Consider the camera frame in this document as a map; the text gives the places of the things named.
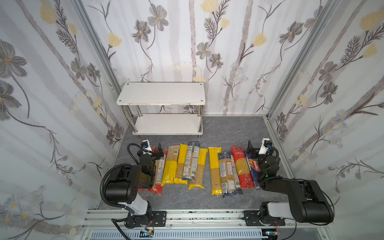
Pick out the white two-tier shelf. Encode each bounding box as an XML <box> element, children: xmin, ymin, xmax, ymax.
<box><xmin>117</xmin><ymin>82</ymin><xmax>206</xmax><ymax>136</ymax></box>

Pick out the red spaghetti bag white label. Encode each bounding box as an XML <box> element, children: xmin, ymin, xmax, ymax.
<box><xmin>149</xmin><ymin>150</ymin><xmax>167</xmax><ymax>195</ymax></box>

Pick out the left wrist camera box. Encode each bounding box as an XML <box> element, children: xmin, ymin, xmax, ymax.
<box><xmin>141</xmin><ymin>140</ymin><xmax>152</xmax><ymax>154</ymax></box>

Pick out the blue Barilla spaghetti box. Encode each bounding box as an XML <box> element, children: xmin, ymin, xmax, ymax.
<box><xmin>246</xmin><ymin>154</ymin><xmax>260</xmax><ymax>189</ymax></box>

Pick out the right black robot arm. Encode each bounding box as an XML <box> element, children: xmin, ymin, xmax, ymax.
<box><xmin>244</xmin><ymin>138</ymin><xmax>335</xmax><ymax>226</ymax></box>

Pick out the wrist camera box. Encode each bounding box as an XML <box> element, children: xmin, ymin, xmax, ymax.
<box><xmin>141</xmin><ymin>140</ymin><xmax>152</xmax><ymax>154</ymax></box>
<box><xmin>259</xmin><ymin>138</ymin><xmax>273</xmax><ymax>155</ymax></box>

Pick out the red Barilla spaghetti bag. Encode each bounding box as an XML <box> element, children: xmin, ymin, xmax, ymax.
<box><xmin>231</xmin><ymin>146</ymin><xmax>255</xmax><ymax>189</ymax></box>

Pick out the clear grey labelled spaghetti bag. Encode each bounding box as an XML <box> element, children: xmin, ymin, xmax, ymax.
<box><xmin>182</xmin><ymin>142</ymin><xmax>200</xmax><ymax>182</ymax></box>

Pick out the yellow spaghetti bag barcode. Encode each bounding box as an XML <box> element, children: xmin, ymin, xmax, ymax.
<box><xmin>189</xmin><ymin>148</ymin><xmax>208</xmax><ymax>190</ymax></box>

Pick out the red spaghetti bag far left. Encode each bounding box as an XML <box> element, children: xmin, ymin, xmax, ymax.
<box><xmin>139</xmin><ymin>147</ymin><xmax>156</xmax><ymax>189</ymax></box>

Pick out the blue gold spaghetti bag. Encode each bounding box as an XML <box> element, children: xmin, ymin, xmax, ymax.
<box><xmin>218</xmin><ymin>151</ymin><xmax>243</xmax><ymax>198</ymax></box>

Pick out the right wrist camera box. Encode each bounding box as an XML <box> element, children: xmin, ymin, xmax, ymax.
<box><xmin>259</xmin><ymin>138</ymin><xmax>273</xmax><ymax>155</ymax></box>

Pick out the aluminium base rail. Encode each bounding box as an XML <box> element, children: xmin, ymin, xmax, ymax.
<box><xmin>82</xmin><ymin>209</ymin><xmax>334</xmax><ymax>240</ymax></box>

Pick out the yellow band spaghetti bag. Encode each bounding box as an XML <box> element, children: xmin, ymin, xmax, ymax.
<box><xmin>161</xmin><ymin>145</ymin><xmax>180</xmax><ymax>187</ymax></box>

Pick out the yellow Pastatime spaghetti bag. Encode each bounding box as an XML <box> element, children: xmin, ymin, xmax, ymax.
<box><xmin>174</xmin><ymin>144</ymin><xmax>188</xmax><ymax>185</ymax></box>

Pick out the long yellow spaghetti bag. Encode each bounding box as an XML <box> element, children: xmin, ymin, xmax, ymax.
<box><xmin>209</xmin><ymin>147</ymin><xmax>223</xmax><ymax>196</ymax></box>

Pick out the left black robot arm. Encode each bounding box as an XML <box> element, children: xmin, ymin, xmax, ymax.
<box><xmin>100</xmin><ymin>142</ymin><xmax>167</xmax><ymax>233</ymax></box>

